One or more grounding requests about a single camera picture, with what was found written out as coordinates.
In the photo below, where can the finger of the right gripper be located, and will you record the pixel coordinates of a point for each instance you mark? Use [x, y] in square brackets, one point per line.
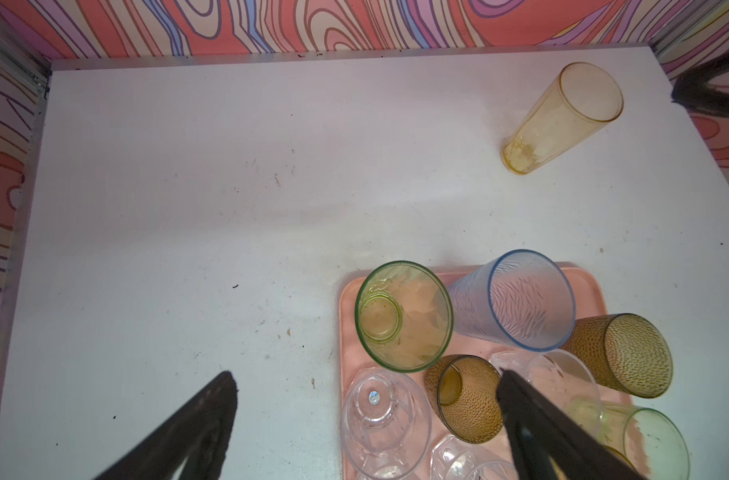
[692, 92]

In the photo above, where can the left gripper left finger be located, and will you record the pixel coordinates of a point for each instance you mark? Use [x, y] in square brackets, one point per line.
[191, 444]

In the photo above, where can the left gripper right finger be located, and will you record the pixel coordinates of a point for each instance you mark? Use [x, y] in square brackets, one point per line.
[542, 437]

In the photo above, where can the clear short glass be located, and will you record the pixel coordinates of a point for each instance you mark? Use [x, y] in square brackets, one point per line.
[385, 426]
[454, 459]
[561, 378]

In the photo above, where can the tall orange cup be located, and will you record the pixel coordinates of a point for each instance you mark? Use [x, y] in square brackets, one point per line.
[581, 100]

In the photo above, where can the green short cup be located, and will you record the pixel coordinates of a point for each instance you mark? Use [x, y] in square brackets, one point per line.
[648, 439]

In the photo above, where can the olive brown short cup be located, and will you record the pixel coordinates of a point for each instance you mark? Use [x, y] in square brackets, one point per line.
[624, 352]

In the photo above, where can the tall blue cup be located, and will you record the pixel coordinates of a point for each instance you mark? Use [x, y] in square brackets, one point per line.
[522, 299]

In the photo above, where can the tall yellow-green cup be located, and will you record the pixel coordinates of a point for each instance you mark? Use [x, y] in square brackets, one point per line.
[404, 316]

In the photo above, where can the pink plastic tray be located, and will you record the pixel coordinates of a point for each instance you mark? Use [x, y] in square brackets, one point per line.
[353, 358]

